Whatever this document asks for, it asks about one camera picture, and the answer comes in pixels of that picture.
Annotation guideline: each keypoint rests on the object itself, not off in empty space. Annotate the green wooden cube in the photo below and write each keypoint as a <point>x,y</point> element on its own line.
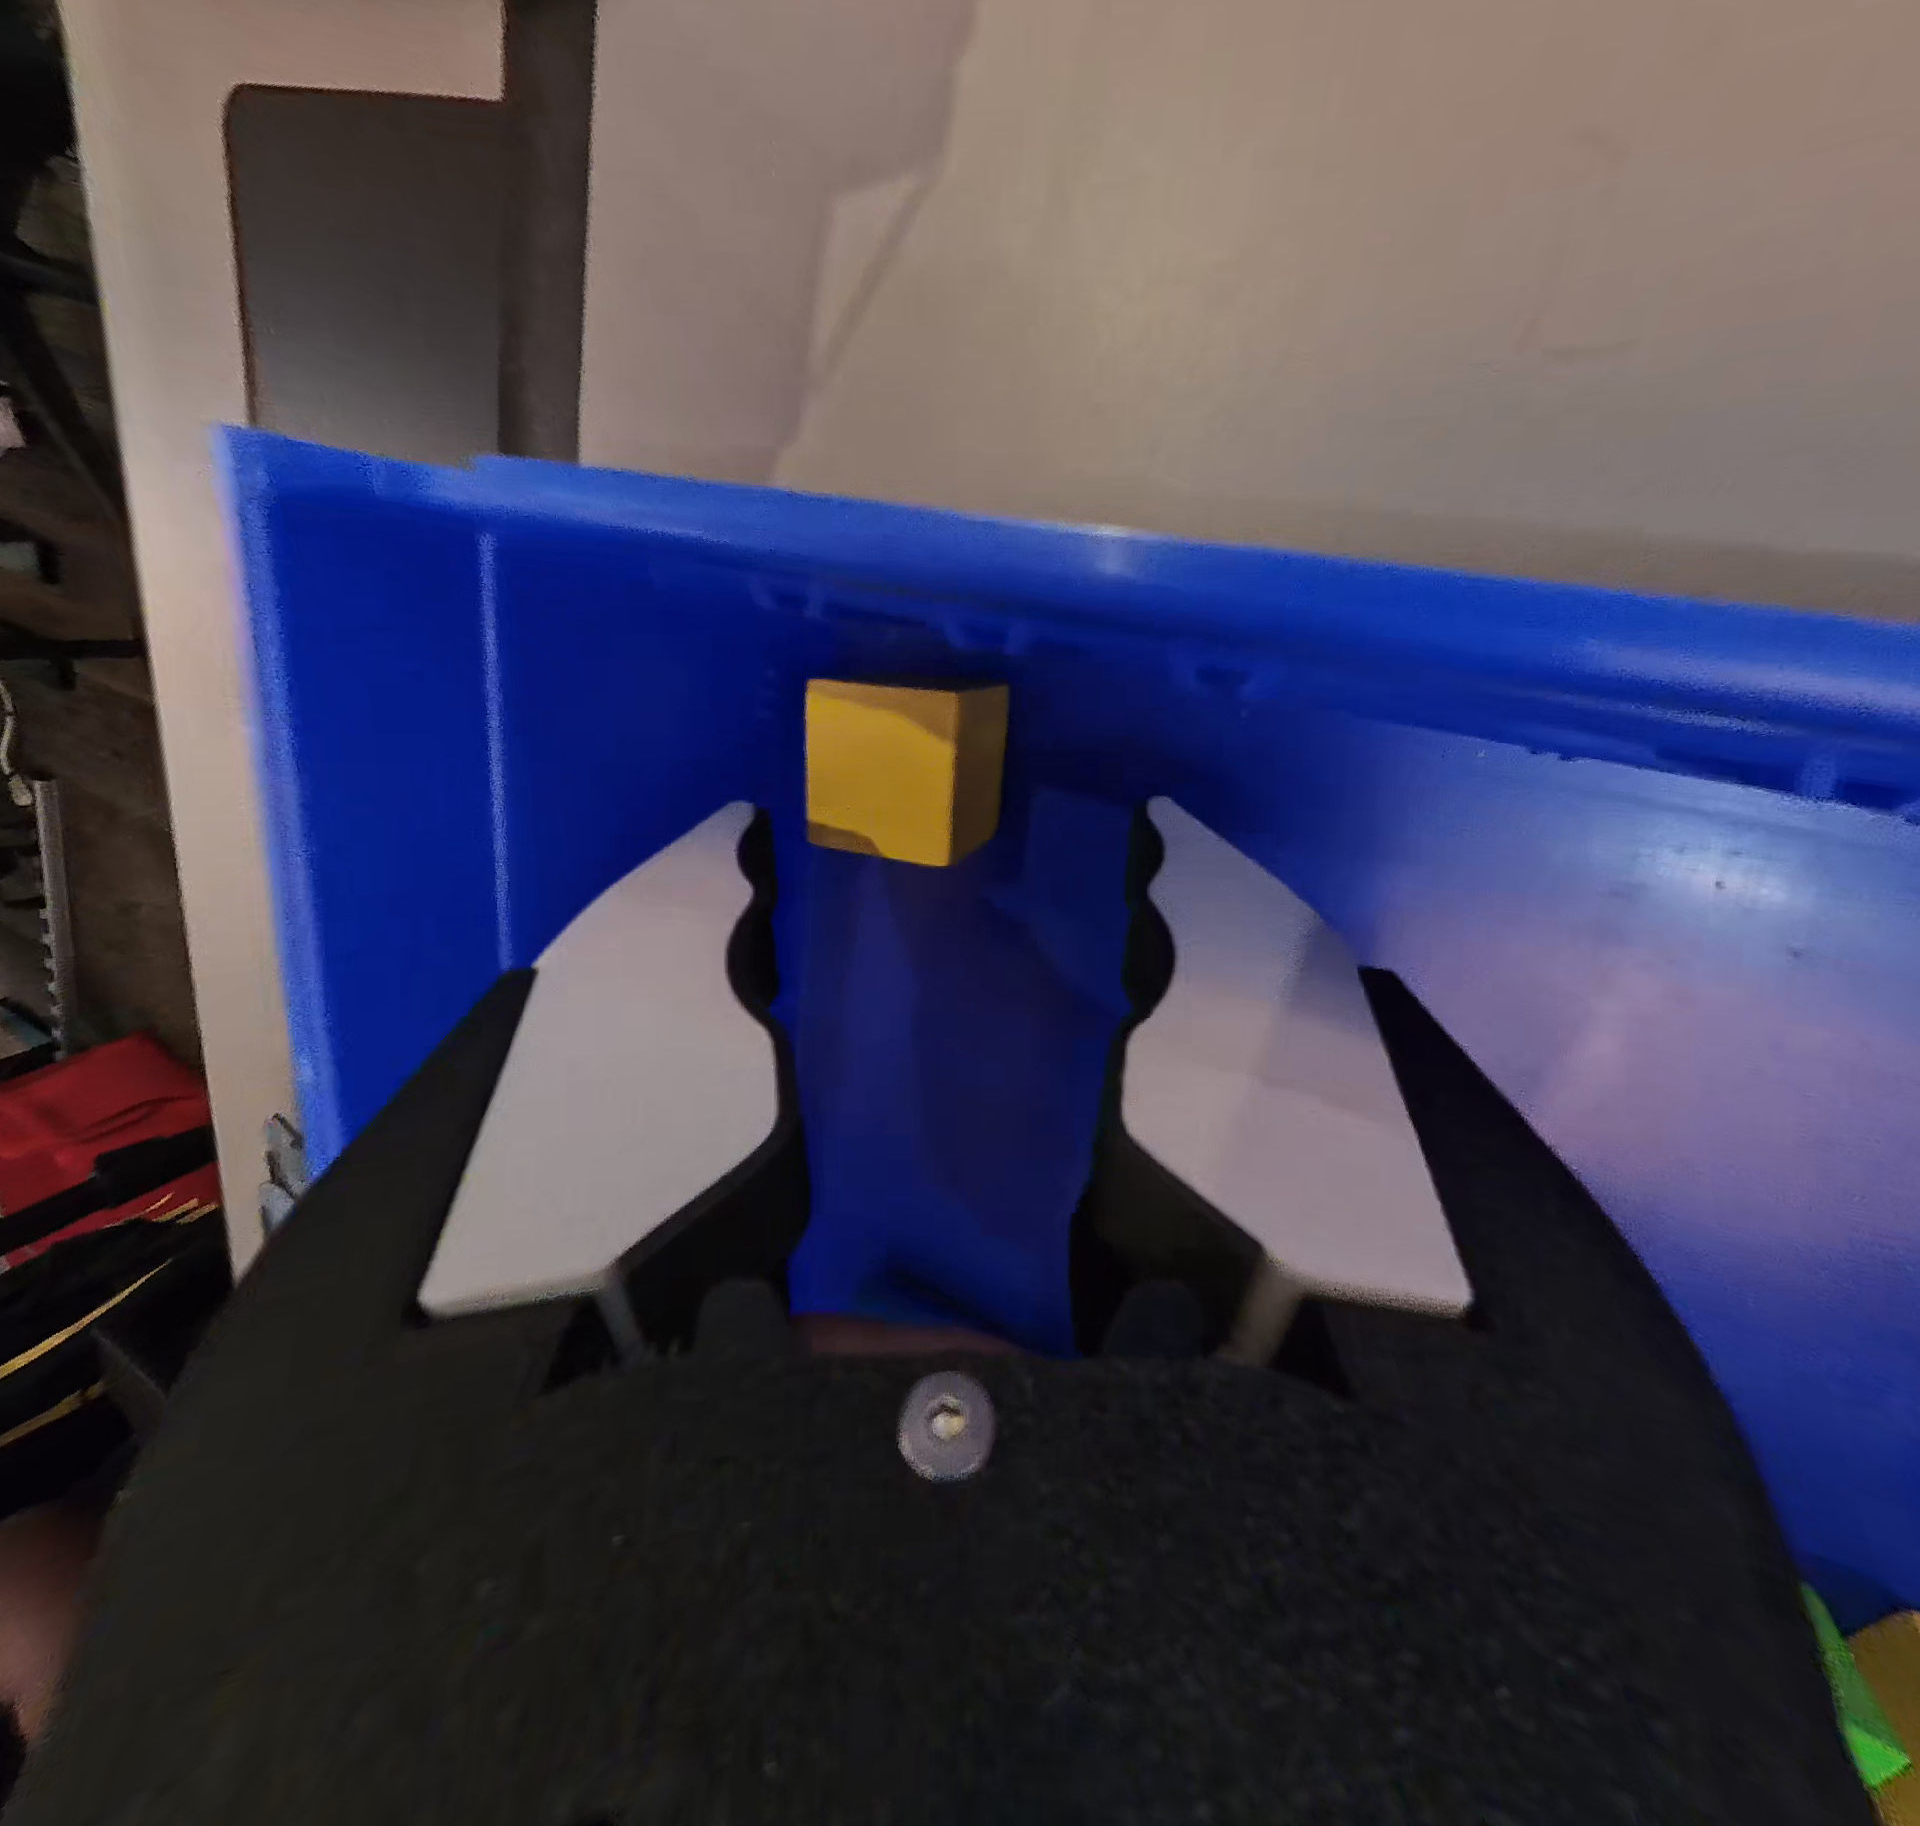
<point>1854,1692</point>

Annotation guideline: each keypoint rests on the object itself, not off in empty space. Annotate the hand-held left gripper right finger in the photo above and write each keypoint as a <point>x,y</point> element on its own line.
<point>1306,1107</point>

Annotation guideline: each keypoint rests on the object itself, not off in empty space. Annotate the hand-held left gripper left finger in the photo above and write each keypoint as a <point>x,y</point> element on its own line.
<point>600,1122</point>

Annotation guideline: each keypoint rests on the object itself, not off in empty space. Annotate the blue plastic bin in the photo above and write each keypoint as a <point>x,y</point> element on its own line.
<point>1620,1046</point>

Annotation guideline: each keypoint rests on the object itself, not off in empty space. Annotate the red bag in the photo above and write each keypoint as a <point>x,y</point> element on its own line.
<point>106,1227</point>

